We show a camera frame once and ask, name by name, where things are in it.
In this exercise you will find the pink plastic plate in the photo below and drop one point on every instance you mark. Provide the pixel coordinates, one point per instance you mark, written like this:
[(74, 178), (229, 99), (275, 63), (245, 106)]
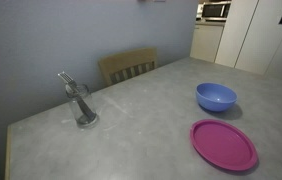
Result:
[(222, 145)]

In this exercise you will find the blue plastic bowl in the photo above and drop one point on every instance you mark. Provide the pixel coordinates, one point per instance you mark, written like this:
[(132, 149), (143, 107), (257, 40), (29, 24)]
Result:
[(216, 96)]

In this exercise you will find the wooden slat-back chair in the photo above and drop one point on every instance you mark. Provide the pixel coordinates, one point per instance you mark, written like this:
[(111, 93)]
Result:
[(127, 60)]

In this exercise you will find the clear glass jar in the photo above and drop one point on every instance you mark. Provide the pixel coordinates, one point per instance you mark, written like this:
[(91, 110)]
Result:
[(75, 113)]

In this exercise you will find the silver metal fork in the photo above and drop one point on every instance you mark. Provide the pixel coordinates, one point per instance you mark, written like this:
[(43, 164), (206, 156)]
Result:
[(67, 77)]

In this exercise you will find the cream counter cabinet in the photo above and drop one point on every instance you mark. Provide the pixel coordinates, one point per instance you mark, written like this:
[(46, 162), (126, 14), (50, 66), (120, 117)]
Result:
[(206, 41)]

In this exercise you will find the silver microwave oven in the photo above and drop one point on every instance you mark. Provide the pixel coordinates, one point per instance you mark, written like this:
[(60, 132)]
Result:
[(214, 10)]

